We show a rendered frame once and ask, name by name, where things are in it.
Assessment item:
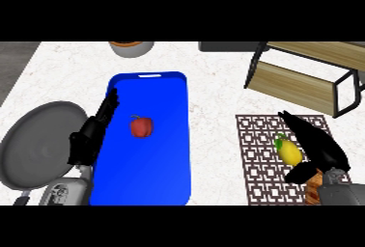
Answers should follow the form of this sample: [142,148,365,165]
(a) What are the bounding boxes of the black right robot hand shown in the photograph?
[277,110,352,185]

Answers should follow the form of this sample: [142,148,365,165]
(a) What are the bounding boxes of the dark grey appliance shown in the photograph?
[199,41,268,52]

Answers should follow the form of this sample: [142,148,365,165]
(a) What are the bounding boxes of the grey frying pan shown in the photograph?
[0,100,92,206]

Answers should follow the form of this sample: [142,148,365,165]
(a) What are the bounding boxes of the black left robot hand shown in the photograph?
[67,87,122,167]

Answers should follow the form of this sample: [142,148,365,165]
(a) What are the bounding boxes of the wooden tiered shelf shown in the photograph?
[243,41,365,119]

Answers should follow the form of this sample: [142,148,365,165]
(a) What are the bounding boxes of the yellow lemon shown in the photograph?
[274,133,305,167]

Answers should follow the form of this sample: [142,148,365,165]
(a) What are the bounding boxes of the brown patterned placemat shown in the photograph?
[236,114,354,206]

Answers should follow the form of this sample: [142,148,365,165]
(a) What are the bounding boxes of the blue cutting board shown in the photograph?
[89,70,193,206]

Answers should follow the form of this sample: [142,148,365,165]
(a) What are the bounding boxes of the red bell pepper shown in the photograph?
[131,114,154,139]

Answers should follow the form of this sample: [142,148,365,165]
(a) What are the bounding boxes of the brown croissant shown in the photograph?
[305,173,326,206]

